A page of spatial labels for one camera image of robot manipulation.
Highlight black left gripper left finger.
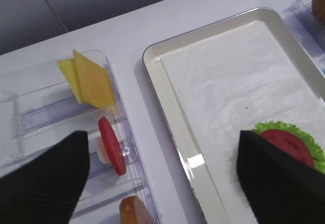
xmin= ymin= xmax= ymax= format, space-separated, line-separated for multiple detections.
xmin=1 ymin=131 xmax=90 ymax=223

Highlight front yellow cheese slice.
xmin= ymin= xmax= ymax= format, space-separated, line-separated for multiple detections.
xmin=73 ymin=50 xmax=117 ymax=109

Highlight red tomato slice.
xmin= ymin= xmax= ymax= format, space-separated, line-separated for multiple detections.
xmin=260 ymin=129 xmax=314 ymax=168
xmin=98 ymin=117 xmax=126 ymax=176

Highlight clear acrylic rack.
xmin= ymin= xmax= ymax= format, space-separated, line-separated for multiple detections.
xmin=280 ymin=0 xmax=324 ymax=72
xmin=1 ymin=50 xmax=160 ymax=223

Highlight rear yellow cheese slice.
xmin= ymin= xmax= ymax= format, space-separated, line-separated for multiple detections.
xmin=57 ymin=58 xmax=84 ymax=104

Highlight white parchment paper sheet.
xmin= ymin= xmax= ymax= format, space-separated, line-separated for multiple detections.
xmin=160 ymin=21 xmax=324 ymax=223

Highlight yellow cheese slice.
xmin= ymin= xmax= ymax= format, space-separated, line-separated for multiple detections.
xmin=57 ymin=58 xmax=84 ymax=104
xmin=73 ymin=50 xmax=117 ymax=109

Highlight green lettuce leaf on tray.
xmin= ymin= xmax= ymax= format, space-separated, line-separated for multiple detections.
xmin=252 ymin=121 xmax=324 ymax=173

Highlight cream metal baking tray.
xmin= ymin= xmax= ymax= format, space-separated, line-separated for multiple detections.
xmin=143 ymin=7 xmax=324 ymax=223

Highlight clear acrylic left rack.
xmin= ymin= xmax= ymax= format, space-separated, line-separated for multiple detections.
xmin=1 ymin=50 xmax=160 ymax=223

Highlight clear acrylic right rack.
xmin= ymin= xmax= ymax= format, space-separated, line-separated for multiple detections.
xmin=280 ymin=0 xmax=324 ymax=72

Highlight brown bun top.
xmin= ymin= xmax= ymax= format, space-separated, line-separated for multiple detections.
xmin=119 ymin=196 xmax=155 ymax=224

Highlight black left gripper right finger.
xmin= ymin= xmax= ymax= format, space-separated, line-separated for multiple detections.
xmin=237 ymin=131 xmax=324 ymax=223

